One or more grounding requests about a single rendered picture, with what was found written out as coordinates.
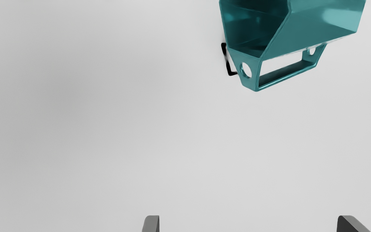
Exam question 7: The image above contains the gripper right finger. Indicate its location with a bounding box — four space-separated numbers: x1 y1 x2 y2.
337 215 371 232

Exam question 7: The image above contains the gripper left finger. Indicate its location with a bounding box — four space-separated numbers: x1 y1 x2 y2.
142 215 160 232

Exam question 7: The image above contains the teal faceted mug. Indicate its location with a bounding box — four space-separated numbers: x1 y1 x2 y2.
219 0 366 92

